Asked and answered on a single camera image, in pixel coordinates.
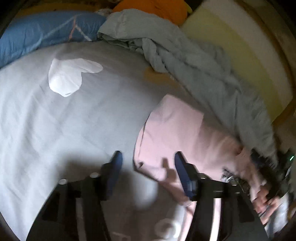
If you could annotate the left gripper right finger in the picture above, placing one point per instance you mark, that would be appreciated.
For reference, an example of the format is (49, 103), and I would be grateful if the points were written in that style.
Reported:
(222, 210)

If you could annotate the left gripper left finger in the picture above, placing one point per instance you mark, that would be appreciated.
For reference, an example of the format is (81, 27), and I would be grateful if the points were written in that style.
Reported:
(58, 218)

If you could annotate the pink printed t-shirt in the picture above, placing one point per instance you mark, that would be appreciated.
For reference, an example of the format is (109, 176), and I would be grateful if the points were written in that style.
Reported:
(176, 126)

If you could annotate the person's right hand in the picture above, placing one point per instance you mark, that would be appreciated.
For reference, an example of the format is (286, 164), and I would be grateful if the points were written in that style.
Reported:
(266, 208)

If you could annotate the grey-green duvet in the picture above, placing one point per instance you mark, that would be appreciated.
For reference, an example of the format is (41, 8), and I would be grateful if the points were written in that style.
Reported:
(203, 69)

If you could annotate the blue pillow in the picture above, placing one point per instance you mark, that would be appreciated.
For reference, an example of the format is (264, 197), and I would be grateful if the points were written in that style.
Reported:
(32, 32)

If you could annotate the orange plush pillow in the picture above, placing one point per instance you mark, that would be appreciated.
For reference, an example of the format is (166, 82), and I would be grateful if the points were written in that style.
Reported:
(175, 11)

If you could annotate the green white wall pad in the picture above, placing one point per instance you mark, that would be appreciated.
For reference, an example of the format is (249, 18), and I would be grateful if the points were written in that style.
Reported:
(226, 24)

